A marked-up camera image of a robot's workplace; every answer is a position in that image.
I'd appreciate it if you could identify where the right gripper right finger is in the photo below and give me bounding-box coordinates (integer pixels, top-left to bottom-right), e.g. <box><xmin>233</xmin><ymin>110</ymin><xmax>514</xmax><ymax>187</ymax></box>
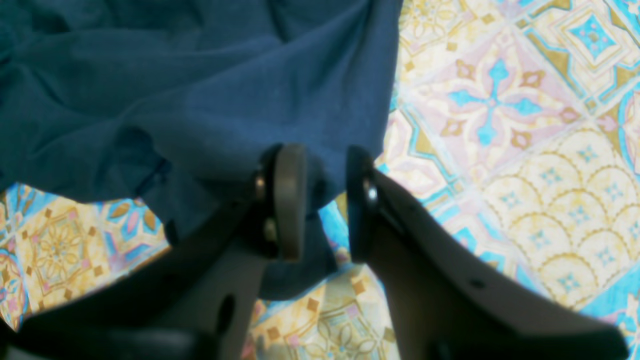
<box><xmin>346</xmin><ymin>146</ymin><xmax>628</xmax><ymax>360</ymax></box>

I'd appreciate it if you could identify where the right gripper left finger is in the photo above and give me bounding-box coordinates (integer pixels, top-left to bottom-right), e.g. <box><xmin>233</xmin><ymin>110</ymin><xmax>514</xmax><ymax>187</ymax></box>
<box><xmin>4</xmin><ymin>144</ymin><xmax>307</xmax><ymax>360</ymax></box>

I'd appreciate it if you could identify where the dark blue t-shirt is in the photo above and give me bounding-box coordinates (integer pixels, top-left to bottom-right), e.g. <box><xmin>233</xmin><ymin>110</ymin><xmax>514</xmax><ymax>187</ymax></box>
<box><xmin>1</xmin><ymin>0</ymin><xmax>403</xmax><ymax>301</ymax></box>

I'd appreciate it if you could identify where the patterned colourful tablecloth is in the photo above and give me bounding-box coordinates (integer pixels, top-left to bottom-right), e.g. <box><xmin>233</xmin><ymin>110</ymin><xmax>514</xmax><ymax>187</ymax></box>
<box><xmin>1</xmin><ymin>0</ymin><xmax>639</xmax><ymax>360</ymax></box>

